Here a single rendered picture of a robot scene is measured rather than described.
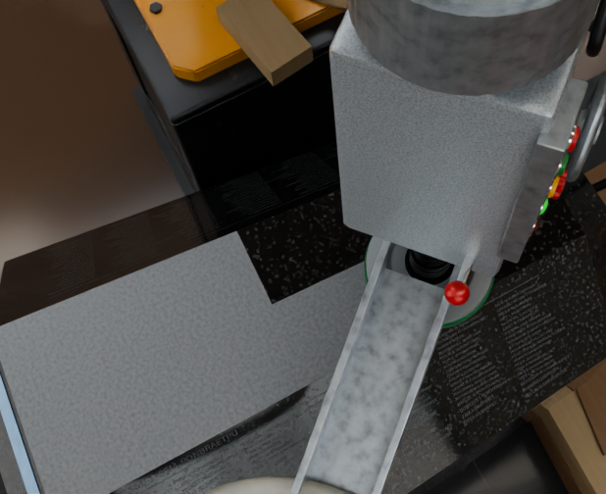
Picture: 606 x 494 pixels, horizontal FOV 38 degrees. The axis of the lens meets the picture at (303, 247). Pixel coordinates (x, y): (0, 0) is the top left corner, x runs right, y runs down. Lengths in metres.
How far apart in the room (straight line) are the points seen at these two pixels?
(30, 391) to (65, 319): 0.13
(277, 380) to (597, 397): 0.92
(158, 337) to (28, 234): 1.21
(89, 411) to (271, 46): 0.78
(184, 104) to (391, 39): 1.14
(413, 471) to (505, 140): 0.87
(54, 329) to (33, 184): 1.21
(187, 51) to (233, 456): 0.84
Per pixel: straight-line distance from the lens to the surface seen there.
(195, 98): 1.83
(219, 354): 1.47
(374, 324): 1.31
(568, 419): 2.12
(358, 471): 1.33
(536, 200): 0.91
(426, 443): 1.58
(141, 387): 1.48
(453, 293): 1.10
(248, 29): 1.79
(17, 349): 1.57
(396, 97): 0.85
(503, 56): 0.72
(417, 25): 0.70
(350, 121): 0.92
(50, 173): 2.72
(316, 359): 1.45
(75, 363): 1.53
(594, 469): 2.11
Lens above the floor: 2.27
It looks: 68 degrees down
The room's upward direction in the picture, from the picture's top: 12 degrees counter-clockwise
